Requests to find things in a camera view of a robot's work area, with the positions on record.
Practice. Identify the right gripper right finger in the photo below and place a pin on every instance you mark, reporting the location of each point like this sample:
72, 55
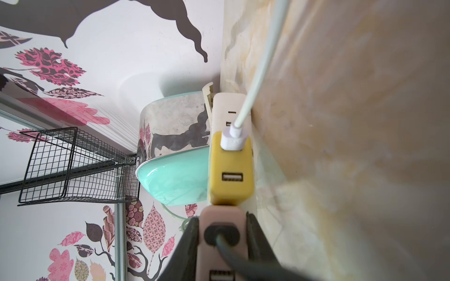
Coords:
260, 253

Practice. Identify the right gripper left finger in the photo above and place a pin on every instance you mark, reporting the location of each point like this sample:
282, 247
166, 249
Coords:
182, 265

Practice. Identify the white power strip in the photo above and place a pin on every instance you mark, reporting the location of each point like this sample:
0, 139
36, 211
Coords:
226, 108

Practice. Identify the yellow charger adapter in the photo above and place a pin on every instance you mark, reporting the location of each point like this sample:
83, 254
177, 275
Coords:
231, 174

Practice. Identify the mint green toaster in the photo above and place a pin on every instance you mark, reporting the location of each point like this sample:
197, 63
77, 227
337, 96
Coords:
173, 149

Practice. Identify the black wire basket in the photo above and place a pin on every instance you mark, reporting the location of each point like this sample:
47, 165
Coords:
69, 164

